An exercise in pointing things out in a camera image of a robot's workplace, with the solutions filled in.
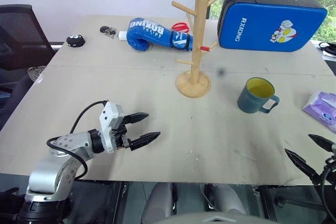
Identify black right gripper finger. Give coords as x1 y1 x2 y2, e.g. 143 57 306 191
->
308 134 336 153
285 148 321 184

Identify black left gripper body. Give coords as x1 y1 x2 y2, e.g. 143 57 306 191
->
111 122 132 152

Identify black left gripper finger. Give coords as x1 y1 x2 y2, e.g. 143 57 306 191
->
123 112 150 125
128 131 161 152

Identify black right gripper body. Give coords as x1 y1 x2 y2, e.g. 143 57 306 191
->
319 155 336 183

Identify wooden mug tree stand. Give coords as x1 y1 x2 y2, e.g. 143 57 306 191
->
172 0 232 99

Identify purple tissue pack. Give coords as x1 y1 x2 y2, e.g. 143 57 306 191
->
302 90 336 132

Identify grey rounded robot leg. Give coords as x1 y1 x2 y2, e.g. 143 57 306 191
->
141 183 174 224
214 183 247 216

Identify teal mug with yellow inside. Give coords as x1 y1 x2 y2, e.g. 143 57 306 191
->
237 77 280 115

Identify blue boxing glove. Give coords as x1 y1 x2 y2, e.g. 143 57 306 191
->
127 18 194 52

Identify black key fob with keys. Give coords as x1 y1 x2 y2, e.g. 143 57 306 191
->
99 26 117 38

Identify black round puck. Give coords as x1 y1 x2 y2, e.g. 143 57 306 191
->
66 34 86 48

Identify blue and black kick pad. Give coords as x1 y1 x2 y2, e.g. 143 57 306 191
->
217 0 329 53

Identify black mesh office chair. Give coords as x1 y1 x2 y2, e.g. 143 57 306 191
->
0 4 62 130

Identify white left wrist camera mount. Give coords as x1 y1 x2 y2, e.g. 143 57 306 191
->
99 102 127 154

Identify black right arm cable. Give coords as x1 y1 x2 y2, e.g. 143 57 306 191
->
320 167 336 221

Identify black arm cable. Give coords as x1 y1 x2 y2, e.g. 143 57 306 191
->
320 167 336 221
46 100 109 180

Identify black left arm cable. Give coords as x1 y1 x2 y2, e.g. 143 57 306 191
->
46 100 109 180

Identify red handled scissors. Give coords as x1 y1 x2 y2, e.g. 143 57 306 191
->
172 22 190 34

